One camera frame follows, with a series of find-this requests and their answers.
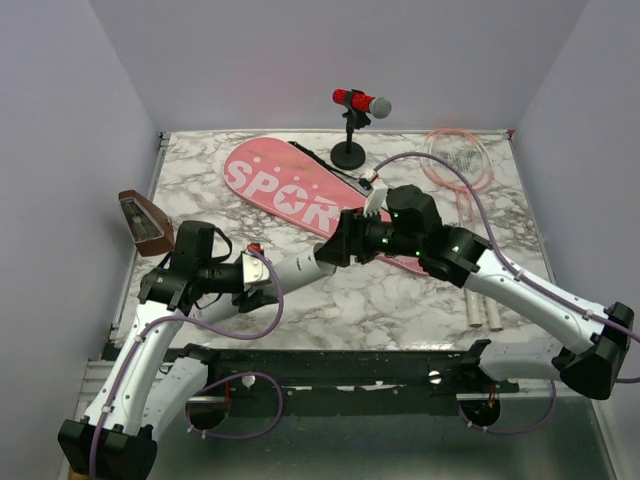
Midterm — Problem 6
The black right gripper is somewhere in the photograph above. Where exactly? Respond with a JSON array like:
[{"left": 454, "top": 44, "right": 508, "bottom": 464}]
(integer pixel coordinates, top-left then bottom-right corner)
[{"left": 313, "top": 205, "right": 423, "bottom": 268}]

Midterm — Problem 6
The white shuttlecock tube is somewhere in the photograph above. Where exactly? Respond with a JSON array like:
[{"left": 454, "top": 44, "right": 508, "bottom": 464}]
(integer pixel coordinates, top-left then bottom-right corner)
[{"left": 199, "top": 243, "right": 337, "bottom": 324}]

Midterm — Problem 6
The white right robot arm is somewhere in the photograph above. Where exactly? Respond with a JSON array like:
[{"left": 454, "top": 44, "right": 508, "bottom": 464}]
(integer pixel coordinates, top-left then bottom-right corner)
[{"left": 315, "top": 185, "right": 634, "bottom": 400}]

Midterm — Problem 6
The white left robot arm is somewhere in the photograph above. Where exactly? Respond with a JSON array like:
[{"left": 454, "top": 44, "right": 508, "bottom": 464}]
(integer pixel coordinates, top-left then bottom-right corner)
[{"left": 58, "top": 221, "right": 284, "bottom": 479}]

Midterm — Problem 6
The black microphone stand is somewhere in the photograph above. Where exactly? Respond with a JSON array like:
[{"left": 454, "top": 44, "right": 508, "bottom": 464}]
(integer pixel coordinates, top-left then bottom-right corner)
[{"left": 330, "top": 108, "right": 371, "bottom": 171}]

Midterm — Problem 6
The pink racket bag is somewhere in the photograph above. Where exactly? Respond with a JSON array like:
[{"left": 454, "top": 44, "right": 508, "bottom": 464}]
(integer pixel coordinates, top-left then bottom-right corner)
[{"left": 222, "top": 137, "right": 443, "bottom": 276}]

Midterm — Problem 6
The brown wooden metronome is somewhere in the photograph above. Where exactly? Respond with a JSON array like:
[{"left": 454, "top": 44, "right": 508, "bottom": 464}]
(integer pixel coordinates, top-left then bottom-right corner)
[{"left": 118, "top": 190, "right": 175, "bottom": 257}]

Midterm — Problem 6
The red microphone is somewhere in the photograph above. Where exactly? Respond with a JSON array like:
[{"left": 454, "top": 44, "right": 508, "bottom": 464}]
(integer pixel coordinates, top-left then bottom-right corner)
[{"left": 332, "top": 89, "right": 392, "bottom": 119}]

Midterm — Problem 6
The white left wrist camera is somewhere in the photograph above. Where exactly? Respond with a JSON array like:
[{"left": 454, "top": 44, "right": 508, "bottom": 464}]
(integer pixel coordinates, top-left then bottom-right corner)
[{"left": 241, "top": 250, "right": 271, "bottom": 290}]

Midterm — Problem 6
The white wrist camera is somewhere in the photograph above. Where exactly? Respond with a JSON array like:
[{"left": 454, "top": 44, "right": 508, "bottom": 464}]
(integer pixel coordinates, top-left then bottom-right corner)
[
  {"left": 241, "top": 250, "right": 271, "bottom": 290},
  {"left": 358, "top": 169, "right": 388, "bottom": 216}
]

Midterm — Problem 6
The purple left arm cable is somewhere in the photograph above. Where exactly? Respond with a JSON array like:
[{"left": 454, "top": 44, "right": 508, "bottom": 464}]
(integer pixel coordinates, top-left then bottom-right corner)
[{"left": 89, "top": 247, "right": 286, "bottom": 480}]

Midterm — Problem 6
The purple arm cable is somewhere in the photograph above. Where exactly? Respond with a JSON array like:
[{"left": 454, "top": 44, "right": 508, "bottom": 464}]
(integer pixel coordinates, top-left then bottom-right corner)
[
  {"left": 372, "top": 152, "right": 640, "bottom": 435},
  {"left": 89, "top": 247, "right": 286, "bottom": 480}
]

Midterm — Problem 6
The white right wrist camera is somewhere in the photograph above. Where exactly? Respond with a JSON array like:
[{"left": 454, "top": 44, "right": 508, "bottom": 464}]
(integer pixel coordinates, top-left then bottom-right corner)
[{"left": 358, "top": 169, "right": 388, "bottom": 216}]

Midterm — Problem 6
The black bag strap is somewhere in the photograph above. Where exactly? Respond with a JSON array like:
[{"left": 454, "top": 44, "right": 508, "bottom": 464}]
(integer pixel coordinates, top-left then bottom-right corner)
[{"left": 287, "top": 139, "right": 371, "bottom": 191}]

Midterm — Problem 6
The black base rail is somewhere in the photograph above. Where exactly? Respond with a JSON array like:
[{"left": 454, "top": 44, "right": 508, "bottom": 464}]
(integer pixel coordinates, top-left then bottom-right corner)
[{"left": 99, "top": 344, "right": 521, "bottom": 416}]

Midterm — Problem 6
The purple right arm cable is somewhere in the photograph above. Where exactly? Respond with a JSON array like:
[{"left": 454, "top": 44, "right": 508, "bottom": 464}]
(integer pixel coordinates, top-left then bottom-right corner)
[{"left": 372, "top": 152, "right": 640, "bottom": 435}]

